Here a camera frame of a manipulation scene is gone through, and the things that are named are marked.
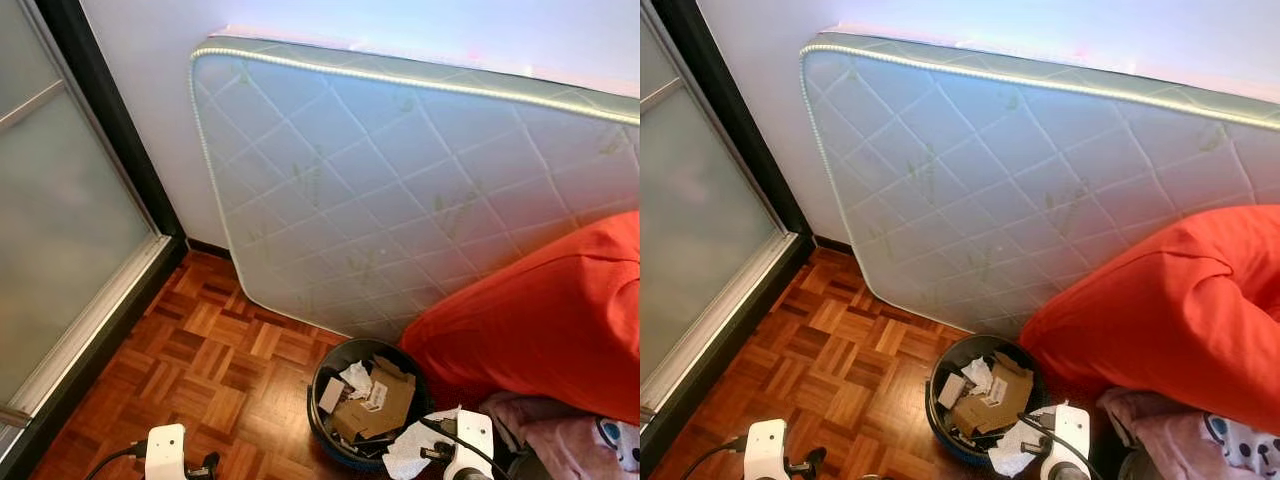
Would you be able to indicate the crumpled white paper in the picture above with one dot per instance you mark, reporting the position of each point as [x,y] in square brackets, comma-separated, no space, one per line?
[977,375]
[356,380]

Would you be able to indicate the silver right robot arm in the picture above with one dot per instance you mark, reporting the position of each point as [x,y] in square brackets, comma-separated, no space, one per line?
[1070,473]
[472,475]

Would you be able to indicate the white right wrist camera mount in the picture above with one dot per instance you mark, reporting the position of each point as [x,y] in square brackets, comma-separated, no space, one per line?
[1072,430]
[475,435]

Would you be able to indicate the dark door frame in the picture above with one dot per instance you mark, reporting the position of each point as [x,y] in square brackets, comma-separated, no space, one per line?
[735,110]
[110,120]

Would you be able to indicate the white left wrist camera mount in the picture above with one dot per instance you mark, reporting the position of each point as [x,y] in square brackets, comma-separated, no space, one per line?
[165,450]
[766,448]

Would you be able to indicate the black round waste bin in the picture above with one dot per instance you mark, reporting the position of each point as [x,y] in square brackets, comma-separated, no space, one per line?
[345,458]
[960,452]

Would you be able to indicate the red fabric sofa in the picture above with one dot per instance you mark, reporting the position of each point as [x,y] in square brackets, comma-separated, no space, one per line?
[1170,320]
[540,320]

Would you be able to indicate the green quilted mattress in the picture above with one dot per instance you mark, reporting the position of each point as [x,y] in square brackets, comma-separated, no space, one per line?
[400,200]
[1000,190]

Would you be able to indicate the white tissue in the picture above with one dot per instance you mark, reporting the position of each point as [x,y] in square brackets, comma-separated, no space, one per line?
[408,455]
[1012,450]

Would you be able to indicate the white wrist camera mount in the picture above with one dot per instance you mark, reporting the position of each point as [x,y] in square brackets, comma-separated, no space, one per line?
[475,435]
[766,448]
[165,450]
[1072,430]

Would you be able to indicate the dark skirting board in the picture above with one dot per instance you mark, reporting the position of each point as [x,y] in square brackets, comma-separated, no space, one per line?
[830,244]
[208,247]

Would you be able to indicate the small white card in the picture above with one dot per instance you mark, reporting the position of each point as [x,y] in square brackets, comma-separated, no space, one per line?
[951,390]
[331,395]

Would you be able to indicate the brown cardboard piece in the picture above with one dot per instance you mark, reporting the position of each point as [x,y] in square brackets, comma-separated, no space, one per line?
[385,405]
[1005,400]

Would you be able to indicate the frosted glass sliding door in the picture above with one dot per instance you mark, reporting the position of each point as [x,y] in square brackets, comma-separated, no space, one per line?
[690,200]
[60,200]

